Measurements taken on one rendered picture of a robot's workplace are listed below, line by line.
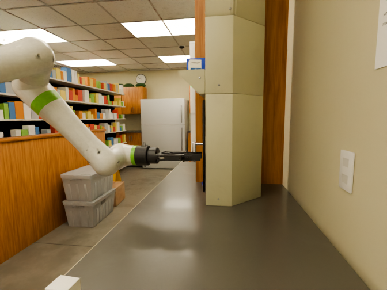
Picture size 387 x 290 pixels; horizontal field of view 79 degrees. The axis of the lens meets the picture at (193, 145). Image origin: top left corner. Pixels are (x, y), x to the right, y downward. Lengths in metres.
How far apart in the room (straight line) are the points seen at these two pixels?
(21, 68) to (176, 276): 0.78
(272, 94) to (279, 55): 0.21
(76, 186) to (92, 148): 2.18
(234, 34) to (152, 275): 0.87
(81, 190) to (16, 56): 2.36
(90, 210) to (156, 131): 3.43
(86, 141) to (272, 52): 1.02
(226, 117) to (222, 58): 0.23
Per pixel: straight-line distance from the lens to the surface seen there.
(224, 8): 1.07
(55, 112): 1.06
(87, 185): 3.09
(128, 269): 0.69
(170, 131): 6.03
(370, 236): 0.74
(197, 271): 0.66
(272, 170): 1.40
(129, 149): 1.09
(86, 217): 3.25
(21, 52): 0.98
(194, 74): 1.00
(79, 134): 1.03
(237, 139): 1.01
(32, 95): 1.10
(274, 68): 1.39
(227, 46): 1.02
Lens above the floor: 1.31
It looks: 7 degrees down
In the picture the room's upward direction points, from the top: 1 degrees counter-clockwise
